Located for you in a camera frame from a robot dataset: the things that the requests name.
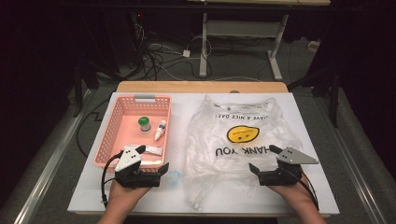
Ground white dropper bottle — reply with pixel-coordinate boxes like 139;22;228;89
154;119;168;142

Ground white table board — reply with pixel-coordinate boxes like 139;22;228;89
67;91;340;216

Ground person's right hand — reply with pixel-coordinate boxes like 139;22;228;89
269;183;313;208

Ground black metal stand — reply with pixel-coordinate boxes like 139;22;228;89
288;60;341;129
72;57;101;119

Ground white metal frame desk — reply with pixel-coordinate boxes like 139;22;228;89
186;0;332;81

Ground white power strip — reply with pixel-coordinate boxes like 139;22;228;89
307;40;321;53

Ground black floor cable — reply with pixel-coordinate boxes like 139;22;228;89
76;98;110;159

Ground tangle of floor cables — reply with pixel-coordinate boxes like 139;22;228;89
130;12;216;82

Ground person's left hand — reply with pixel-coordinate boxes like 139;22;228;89
107;179;151;207

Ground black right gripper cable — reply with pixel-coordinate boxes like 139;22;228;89
292;170;320;211

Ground clear plastic bag smiley print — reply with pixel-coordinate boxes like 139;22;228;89
183;94;304;213

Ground metal floor rail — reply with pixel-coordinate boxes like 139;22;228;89
321;122;389;224
13;89;95;224

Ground small green-capped bottle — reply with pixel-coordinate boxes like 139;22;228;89
137;116;152;134

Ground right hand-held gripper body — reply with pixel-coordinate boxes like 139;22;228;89
257;147;319;187

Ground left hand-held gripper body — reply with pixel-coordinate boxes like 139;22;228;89
114;148;163;189

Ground pink plastic basket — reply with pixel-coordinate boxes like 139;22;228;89
93;93;173;174

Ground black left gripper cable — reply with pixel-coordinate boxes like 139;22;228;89
100;151;125;209

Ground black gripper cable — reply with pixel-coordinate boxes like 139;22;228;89
100;151;125;209
292;170;320;211

